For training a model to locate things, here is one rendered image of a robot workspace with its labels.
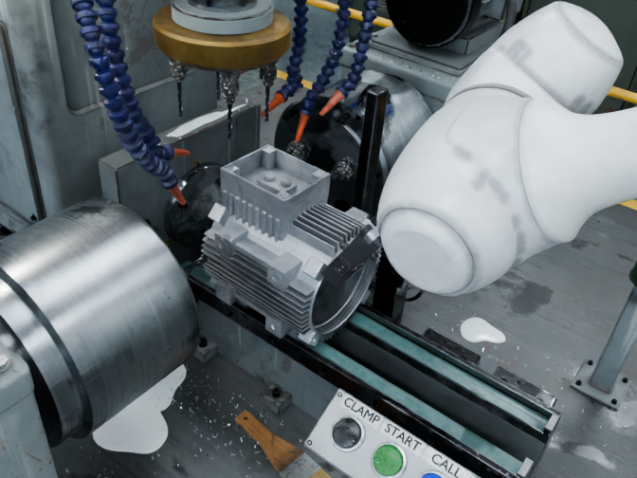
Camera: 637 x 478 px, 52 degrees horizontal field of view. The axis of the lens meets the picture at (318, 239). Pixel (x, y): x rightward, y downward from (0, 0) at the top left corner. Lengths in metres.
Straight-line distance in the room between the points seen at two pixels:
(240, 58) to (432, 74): 0.52
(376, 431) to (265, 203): 0.36
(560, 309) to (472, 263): 0.92
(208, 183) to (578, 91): 0.66
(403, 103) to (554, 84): 0.63
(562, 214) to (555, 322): 0.87
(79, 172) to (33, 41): 0.21
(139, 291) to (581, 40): 0.51
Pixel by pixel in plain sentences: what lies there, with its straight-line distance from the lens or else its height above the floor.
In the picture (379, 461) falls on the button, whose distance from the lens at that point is 0.68.
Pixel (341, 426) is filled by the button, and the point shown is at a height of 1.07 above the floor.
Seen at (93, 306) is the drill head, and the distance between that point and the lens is 0.74.
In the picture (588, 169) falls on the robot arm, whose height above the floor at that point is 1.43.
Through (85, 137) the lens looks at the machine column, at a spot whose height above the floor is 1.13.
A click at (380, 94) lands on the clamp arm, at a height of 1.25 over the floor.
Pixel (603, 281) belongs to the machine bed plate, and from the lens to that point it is 1.46.
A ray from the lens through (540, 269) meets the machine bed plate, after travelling 1.43.
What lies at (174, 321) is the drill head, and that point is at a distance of 0.80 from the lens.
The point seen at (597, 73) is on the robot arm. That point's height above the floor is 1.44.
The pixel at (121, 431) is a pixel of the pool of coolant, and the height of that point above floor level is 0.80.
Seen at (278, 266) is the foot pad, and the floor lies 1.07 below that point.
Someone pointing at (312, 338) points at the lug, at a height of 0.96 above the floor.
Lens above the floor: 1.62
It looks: 36 degrees down
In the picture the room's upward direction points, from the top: 5 degrees clockwise
